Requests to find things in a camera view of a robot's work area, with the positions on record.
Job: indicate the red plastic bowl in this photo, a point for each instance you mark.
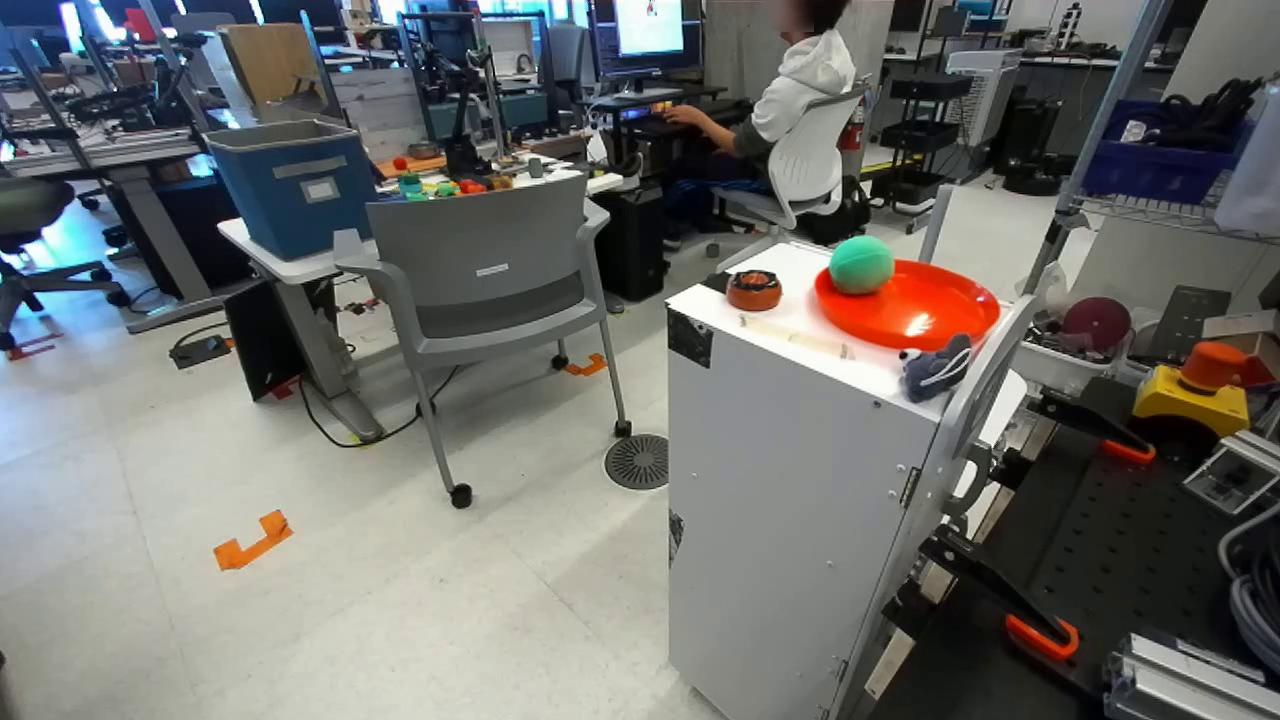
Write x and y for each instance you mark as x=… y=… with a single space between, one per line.
x=934 y=314

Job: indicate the white toy kitchen cabinet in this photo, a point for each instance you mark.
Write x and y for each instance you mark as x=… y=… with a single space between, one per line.
x=784 y=505

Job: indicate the black power brick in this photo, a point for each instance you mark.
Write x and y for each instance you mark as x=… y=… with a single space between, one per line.
x=200 y=350

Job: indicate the round grey floor base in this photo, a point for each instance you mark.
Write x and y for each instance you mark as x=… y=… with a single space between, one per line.
x=632 y=461

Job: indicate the grey desk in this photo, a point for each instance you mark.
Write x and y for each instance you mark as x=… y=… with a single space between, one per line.
x=105 y=153

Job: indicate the black perforated breadboard table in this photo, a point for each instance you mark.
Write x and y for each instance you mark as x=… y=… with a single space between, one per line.
x=1135 y=563

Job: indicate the silver corner bracket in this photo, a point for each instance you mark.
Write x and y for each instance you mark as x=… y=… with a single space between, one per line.
x=1233 y=475

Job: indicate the black rolling cart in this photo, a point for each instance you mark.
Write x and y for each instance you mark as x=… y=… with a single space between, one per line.
x=925 y=132

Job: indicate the cardboard box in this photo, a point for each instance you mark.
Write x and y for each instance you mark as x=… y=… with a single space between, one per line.
x=272 y=65

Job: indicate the yellow box red stop button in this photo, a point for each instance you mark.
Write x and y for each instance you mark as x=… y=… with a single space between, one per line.
x=1187 y=399

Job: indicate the small brown bowl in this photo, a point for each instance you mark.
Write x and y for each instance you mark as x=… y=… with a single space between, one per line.
x=752 y=290

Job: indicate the grey metal bracket plate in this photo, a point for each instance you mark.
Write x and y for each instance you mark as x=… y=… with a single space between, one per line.
x=1190 y=322

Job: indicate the aluminium extrusion rail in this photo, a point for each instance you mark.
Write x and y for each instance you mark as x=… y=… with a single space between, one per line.
x=1187 y=680

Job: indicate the computer monitor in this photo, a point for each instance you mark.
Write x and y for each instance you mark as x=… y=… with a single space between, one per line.
x=650 y=24

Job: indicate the person in white hoodie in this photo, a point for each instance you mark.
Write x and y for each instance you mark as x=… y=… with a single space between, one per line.
x=807 y=100

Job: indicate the black computer tower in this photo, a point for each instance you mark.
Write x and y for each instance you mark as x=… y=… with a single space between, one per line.
x=629 y=242

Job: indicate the black office chair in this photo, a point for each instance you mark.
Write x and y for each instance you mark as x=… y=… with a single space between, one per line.
x=25 y=204

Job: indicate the blue plastic crate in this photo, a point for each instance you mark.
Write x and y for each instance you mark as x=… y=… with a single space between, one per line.
x=1155 y=166

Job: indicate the green foam ball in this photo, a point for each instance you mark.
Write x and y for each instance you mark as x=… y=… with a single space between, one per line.
x=861 y=266

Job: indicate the grey plastic chair on casters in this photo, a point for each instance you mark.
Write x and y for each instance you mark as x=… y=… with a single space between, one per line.
x=481 y=263

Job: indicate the blue storage bin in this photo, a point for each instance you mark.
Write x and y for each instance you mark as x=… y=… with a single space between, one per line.
x=295 y=185

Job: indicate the white mesh office chair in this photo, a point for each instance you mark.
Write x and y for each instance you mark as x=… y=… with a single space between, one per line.
x=812 y=162

